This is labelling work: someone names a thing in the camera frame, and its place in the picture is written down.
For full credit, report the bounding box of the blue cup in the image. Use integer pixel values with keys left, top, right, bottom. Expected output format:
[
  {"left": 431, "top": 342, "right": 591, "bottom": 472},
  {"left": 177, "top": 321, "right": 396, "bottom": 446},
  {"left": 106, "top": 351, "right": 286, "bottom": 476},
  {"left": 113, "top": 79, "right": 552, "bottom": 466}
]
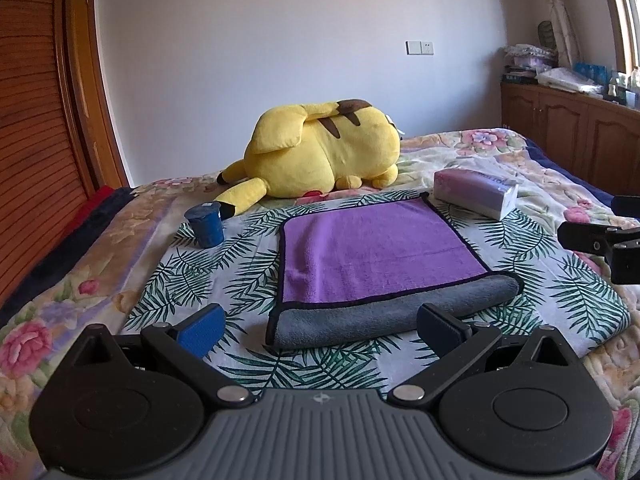
[{"left": 184, "top": 202, "right": 224, "bottom": 248}]

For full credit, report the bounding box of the white folded cloth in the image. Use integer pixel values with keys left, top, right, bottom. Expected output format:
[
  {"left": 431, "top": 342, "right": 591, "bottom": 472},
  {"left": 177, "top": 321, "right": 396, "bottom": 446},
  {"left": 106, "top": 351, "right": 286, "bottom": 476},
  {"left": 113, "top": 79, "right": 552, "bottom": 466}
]
[{"left": 536, "top": 67, "right": 603, "bottom": 94}]

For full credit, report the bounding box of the wooden cabinet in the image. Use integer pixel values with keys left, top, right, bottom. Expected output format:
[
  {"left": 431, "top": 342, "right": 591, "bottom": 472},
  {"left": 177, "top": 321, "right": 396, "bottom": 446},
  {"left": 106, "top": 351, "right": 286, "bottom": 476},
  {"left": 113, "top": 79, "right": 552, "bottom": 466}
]
[{"left": 501, "top": 82, "right": 639, "bottom": 195}]

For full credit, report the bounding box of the floral bed quilt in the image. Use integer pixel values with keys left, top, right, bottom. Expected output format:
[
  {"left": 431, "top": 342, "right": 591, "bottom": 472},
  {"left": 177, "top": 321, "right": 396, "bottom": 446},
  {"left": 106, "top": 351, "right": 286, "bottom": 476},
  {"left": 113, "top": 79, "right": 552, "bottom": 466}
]
[{"left": 1, "top": 128, "right": 639, "bottom": 479}]

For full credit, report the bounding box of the red cloth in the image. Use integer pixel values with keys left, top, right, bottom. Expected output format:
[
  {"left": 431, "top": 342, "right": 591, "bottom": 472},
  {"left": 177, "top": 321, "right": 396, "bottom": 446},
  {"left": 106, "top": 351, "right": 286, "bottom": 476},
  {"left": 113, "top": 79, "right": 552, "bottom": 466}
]
[{"left": 62, "top": 185, "right": 115, "bottom": 237}]

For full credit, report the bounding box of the patterned curtain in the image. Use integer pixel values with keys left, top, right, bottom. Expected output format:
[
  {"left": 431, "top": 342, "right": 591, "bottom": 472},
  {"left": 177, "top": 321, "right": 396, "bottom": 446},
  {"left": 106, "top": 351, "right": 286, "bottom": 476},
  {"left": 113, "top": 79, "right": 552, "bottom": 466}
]
[{"left": 546, "top": 0, "right": 580, "bottom": 68}]

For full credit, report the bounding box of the dark blue blanket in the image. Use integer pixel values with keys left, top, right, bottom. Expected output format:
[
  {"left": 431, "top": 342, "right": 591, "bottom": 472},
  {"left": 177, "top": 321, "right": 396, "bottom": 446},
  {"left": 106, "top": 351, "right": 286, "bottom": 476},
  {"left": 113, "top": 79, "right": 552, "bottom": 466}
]
[{"left": 1, "top": 186, "right": 134, "bottom": 326}]

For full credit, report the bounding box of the yellow Pikachu plush toy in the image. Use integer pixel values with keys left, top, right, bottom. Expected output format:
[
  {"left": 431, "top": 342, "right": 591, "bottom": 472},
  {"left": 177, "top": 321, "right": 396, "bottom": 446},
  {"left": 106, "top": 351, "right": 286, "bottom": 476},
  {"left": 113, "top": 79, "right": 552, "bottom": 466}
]
[{"left": 216, "top": 99, "right": 400, "bottom": 220}]

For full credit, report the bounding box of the wooden slatted wardrobe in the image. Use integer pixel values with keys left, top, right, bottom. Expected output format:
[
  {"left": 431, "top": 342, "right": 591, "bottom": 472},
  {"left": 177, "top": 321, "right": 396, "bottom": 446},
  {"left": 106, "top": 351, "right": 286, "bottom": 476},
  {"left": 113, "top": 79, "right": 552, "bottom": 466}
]
[{"left": 0, "top": 0, "right": 101, "bottom": 306}]

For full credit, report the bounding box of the white wall socket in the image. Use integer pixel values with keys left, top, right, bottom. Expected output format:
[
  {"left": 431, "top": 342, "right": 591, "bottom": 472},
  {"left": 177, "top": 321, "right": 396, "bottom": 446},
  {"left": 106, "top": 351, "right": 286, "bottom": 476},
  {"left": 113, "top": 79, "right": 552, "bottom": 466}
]
[{"left": 406, "top": 40, "right": 435, "bottom": 55}]

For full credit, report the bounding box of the tissue pack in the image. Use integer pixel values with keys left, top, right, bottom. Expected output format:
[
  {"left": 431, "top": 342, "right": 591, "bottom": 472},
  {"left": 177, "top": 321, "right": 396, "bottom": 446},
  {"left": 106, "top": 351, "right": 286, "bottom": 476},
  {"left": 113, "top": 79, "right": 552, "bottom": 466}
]
[{"left": 433, "top": 168, "right": 518, "bottom": 221}]

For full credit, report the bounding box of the purple and grey towel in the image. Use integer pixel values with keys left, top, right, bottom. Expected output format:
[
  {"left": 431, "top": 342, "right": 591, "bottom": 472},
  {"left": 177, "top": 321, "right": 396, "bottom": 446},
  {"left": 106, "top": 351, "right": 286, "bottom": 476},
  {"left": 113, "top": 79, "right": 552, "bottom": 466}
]
[{"left": 265, "top": 193, "right": 524, "bottom": 350}]

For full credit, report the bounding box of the blue box on cabinet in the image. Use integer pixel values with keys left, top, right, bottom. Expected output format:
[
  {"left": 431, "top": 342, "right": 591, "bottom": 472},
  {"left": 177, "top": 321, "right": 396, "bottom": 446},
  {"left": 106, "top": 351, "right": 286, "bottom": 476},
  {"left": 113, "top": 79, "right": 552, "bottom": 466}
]
[{"left": 574, "top": 62, "right": 611, "bottom": 86}]

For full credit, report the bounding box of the stack of folded linens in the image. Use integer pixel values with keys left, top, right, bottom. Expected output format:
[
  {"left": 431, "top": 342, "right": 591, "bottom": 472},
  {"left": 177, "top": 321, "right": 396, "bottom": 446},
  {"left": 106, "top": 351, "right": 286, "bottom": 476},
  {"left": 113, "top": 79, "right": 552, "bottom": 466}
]
[{"left": 502, "top": 44, "right": 558, "bottom": 84}]

